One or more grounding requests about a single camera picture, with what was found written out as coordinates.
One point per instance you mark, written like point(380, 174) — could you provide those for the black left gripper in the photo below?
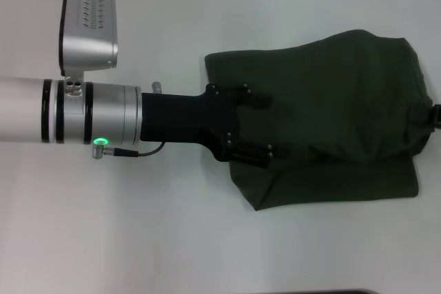
point(179, 118)

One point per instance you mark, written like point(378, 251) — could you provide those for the dark green FREE t-shirt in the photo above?
point(327, 118)

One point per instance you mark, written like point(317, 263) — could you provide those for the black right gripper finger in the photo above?
point(425, 114)

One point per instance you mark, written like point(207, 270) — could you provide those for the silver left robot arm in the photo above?
point(69, 111)

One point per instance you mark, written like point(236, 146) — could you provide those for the small silver metal pin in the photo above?
point(156, 87)

